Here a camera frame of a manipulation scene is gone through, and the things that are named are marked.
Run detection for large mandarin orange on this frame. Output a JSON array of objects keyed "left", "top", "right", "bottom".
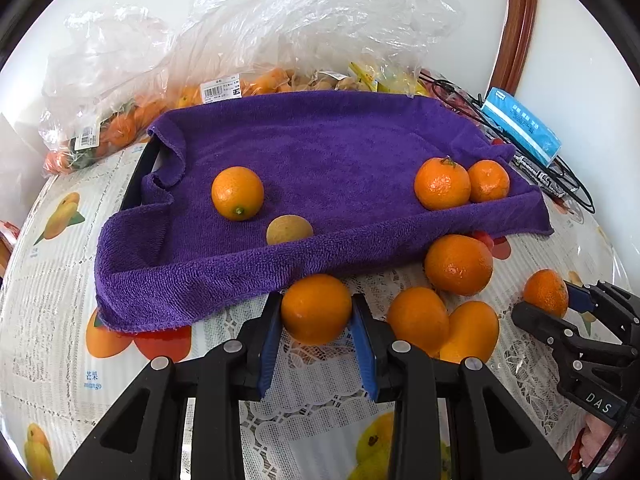
[{"left": 424, "top": 234, "right": 494, "bottom": 297}]

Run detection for yellow snack bag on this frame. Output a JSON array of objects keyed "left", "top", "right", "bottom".
[{"left": 347, "top": 61, "right": 431, "bottom": 98}]

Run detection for pale yellow round fruit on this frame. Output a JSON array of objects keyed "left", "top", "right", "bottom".
[{"left": 266, "top": 215, "right": 314, "bottom": 246}]

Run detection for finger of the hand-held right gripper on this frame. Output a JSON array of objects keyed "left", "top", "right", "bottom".
[
  {"left": 511, "top": 301, "right": 626, "bottom": 362},
  {"left": 566, "top": 281, "right": 640, "bottom": 347}
]

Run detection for purple towel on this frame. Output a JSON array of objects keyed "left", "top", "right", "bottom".
[{"left": 95, "top": 91, "right": 553, "bottom": 333}]

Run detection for medium mandarin orange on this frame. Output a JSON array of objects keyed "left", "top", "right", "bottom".
[{"left": 468, "top": 160, "right": 511, "bottom": 203}]

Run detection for mandarin orange with stem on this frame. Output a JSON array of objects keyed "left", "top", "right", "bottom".
[{"left": 414, "top": 156, "right": 472, "bottom": 211}]

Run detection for person's right hand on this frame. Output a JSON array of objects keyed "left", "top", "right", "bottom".
[{"left": 581, "top": 414, "right": 627, "bottom": 464}]

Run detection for clear bag of small oranges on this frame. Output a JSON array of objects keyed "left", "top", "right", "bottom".
[{"left": 165, "top": 0, "right": 321, "bottom": 108}]

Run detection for fruit print tablecloth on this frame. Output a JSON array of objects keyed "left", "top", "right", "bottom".
[{"left": 0, "top": 135, "right": 632, "bottom": 480}]

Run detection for black tray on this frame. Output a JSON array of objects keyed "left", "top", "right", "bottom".
[{"left": 122, "top": 142, "right": 163, "bottom": 211}]

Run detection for black cable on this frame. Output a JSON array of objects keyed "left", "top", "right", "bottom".
[{"left": 425, "top": 77, "right": 596, "bottom": 211}]

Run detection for small mandarin orange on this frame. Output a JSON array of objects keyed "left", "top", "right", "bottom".
[
  {"left": 386, "top": 286, "right": 450, "bottom": 356},
  {"left": 211, "top": 166, "right": 265, "bottom": 221},
  {"left": 439, "top": 301, "right": 500, "bottom": 365},
  {"left": 280, "top": 274, "right": 353, "bottom": 346},
  {"left": 522, "top": 269, "right": 570, "bottom": 318}
]

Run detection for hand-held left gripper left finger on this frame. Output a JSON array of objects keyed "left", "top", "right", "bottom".
[{"left": 57, "top": 292, "right": 283, "bottom": 480}]

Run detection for blue tissue pack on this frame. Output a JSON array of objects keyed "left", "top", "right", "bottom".
[{"left": 481, "top": 87, "right": 563, "bottom": 167}]

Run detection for brown wooden door frame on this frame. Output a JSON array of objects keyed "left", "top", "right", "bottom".
[{"left": 487, "top": 0, "right": 540, "bottom": 96}]

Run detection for clear bag of mandarins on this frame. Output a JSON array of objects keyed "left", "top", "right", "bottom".
[{"left": 40, "top": 4, "right": 173, "bottom": 177}]

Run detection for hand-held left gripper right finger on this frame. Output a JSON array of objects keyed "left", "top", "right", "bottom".
[{"left": 350, "top": 292, "right": 573, "bottom": 480}]

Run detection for clear bag of brown longans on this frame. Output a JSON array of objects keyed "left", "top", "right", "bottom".
[{"left": 280, "top": 0, "right": 466, "bottom": 96}]

